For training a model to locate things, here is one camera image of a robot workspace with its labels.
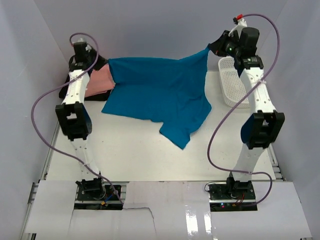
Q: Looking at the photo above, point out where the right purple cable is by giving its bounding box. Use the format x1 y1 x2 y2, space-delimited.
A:
207 13 280 207

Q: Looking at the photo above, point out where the white plastic basket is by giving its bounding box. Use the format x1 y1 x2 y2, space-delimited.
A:
218 57 246 108

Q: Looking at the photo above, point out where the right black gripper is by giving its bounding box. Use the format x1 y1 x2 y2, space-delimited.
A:
208 30 242 59

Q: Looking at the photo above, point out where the white cardboard front cover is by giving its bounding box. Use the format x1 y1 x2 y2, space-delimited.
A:
25 180 312 240

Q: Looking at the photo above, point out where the folded pink t shirt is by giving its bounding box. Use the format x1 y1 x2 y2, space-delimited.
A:
85 64 115 97

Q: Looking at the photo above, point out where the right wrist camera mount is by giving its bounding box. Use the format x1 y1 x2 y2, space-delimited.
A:
228 14 247 37

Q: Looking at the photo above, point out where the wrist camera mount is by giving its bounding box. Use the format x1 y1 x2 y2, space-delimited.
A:
228 14 247 37
75 37 92 52

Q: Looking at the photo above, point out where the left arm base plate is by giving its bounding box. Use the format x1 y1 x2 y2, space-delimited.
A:
74 178 123 211

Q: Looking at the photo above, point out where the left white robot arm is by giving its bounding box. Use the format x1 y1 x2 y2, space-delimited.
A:
55 39 106 200

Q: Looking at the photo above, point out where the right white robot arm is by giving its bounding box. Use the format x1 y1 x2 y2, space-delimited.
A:
208 27 285 200

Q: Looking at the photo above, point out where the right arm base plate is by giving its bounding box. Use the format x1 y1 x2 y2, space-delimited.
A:
204 182 258 213

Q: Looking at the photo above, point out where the blue t shirt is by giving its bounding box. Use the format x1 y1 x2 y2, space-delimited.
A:
102 48 212 150

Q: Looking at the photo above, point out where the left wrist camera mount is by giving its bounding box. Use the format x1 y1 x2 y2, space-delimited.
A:
75 37 92 52

